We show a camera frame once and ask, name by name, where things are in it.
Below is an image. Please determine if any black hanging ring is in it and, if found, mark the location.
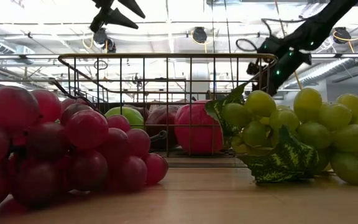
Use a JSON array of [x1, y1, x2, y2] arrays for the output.
[[93, 59, 109, 71]]

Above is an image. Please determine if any bronze wire basket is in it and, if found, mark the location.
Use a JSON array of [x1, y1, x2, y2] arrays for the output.
[[57, 53, 278, 158]]

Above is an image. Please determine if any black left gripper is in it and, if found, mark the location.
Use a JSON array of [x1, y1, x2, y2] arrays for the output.
[[88, 0, 146, 34]]

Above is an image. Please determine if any purple grape bunch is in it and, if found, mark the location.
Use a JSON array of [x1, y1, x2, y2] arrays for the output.
[[0, 86, 170, 215]]

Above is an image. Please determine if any bright red apple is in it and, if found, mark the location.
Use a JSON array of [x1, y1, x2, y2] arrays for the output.
[[174, 100, 224, 156]]

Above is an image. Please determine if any light green pear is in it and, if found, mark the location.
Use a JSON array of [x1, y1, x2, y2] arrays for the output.
[[104, 106, 145, 130]]

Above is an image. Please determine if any black ceiling cable reel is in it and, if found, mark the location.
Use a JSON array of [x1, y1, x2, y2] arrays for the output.
[[92, 27, 117, 54], [191, 26, 208, 44], [333, 26, 352, 44]]

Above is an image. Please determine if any green grape bunch with leaves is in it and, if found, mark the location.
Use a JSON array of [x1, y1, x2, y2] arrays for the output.
[[204, 83, 358, 187]]

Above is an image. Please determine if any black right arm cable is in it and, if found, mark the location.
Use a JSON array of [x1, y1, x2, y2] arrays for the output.
[[235, 17, 307, 53]]

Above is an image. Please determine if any yellow hanging cable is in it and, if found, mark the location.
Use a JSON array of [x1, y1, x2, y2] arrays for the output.
[[273, 0, 304, 91]]

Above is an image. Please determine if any black hanging cable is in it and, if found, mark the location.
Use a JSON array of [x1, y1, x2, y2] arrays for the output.
[[223, 0, 235, 90]]

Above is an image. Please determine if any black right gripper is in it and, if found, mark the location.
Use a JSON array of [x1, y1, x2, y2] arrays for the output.
[[267, 49, 313, 96]]

